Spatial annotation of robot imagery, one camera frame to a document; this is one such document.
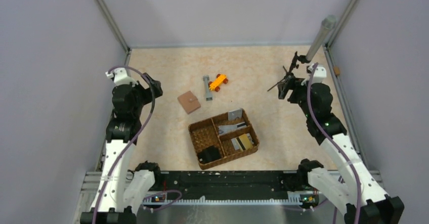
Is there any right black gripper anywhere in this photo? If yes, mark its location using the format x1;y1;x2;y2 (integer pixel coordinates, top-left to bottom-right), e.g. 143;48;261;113
279;75;314;119

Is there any brown leather card holder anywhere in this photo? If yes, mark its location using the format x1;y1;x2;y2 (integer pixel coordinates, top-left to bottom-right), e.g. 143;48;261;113
177;91;201;114

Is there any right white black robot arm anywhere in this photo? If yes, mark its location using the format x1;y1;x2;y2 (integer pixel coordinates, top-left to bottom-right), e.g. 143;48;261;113
277;74;405;223

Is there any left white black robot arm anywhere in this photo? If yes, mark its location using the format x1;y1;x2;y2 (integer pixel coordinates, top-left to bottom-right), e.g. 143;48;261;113
79;69;163;223

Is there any grey striped card beside gold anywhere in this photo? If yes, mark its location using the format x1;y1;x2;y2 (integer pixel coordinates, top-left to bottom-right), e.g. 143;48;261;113
231;138;241;151

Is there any grey card in basket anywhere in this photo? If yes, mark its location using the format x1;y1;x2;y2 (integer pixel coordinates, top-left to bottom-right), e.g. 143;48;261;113
218;122;247;136

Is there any black mini tripod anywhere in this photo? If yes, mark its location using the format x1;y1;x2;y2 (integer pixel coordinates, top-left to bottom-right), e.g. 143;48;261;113
267;52;310;92

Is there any grey toy brick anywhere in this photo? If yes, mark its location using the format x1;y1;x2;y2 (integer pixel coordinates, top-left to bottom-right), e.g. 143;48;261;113
203;75;213;101

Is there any grey metal pole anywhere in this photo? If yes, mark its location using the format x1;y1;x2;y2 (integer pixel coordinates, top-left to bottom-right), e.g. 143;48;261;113
305;15;337;63

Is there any yellow toy brick car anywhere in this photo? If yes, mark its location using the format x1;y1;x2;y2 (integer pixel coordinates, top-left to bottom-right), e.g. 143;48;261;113
208;74;229;92

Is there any brown woven divided basket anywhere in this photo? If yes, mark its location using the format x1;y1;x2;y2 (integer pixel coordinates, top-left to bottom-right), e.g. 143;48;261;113
188;109;260;170

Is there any black box in basket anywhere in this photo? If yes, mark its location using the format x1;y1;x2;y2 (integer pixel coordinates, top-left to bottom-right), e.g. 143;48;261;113
197;146;222;164

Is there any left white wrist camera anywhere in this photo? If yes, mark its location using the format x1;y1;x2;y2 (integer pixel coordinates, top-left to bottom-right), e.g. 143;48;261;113
105;67;137;86

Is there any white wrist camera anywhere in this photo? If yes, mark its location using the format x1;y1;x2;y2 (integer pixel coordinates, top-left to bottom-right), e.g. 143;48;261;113
301;63;327;85
105;67;137;86

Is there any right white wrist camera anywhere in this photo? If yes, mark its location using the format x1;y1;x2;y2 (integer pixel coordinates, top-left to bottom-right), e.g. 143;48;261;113
301;63;327;85

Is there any small brown wall object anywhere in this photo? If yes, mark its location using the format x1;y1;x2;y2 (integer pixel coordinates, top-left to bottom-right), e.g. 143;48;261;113
333;66;340;76

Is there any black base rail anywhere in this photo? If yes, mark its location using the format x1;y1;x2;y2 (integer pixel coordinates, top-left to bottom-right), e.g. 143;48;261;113
150;170;307;201

